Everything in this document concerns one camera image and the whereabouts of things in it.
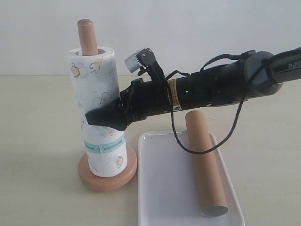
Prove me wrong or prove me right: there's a printed white paper towel roll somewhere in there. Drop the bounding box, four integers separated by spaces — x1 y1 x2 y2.
68 47 127 178

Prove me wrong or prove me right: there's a brown cardboard tube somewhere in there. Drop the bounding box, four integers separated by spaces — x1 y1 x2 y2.
185 110 228 218

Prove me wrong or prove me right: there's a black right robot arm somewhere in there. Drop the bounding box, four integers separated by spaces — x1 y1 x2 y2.
85 48 301 131

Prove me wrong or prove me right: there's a wooden paper towel holder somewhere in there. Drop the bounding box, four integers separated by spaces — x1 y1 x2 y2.
68 19 137 192

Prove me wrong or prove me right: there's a white rectangular plastic tray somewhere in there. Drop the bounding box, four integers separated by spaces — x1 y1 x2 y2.
137 131 245 226

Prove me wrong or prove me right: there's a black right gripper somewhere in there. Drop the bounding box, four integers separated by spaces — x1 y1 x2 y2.
85 79 171 131

